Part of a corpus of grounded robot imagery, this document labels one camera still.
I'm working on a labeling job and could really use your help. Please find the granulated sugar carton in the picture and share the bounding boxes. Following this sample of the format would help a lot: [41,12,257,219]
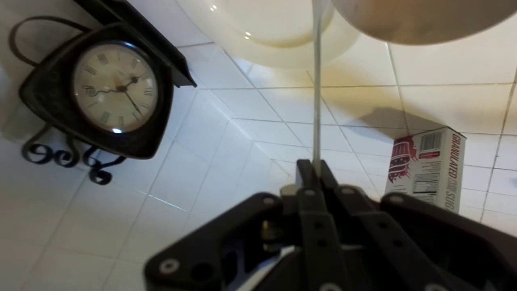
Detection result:
[385,127,469,216]

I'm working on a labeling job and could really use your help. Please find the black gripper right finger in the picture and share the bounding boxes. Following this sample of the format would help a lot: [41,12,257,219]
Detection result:
[319,161,517,291]

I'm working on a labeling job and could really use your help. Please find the white plastic spoon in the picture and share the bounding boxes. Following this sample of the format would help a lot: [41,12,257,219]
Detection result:
[309,0,332,177]

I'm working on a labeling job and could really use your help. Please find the grey bowl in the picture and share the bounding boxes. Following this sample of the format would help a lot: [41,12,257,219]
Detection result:
[330,0,517,47]

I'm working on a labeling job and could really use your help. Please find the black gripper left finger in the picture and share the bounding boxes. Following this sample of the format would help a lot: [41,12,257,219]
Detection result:
[144,159,353,291]

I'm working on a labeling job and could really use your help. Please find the black table clock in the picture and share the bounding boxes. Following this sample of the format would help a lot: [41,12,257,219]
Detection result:
[9,0,199,186]

